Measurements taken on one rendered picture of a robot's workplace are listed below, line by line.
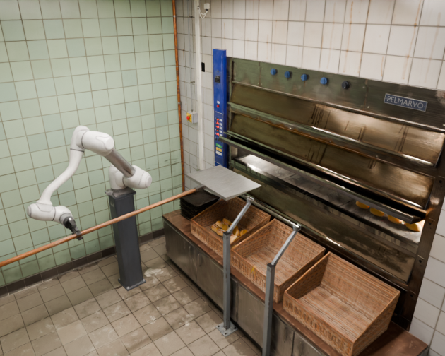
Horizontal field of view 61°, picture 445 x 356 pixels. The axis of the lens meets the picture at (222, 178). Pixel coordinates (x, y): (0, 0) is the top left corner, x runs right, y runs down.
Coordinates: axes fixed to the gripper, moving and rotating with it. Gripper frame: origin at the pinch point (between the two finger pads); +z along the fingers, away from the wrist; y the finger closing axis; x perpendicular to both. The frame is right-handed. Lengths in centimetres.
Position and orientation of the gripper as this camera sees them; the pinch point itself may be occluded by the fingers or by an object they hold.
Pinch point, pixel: (78, 234)
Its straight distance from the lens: 269.4
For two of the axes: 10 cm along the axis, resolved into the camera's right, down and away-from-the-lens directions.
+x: -7.9, 3.1, -5.3
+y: 0.5, 8.9, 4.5
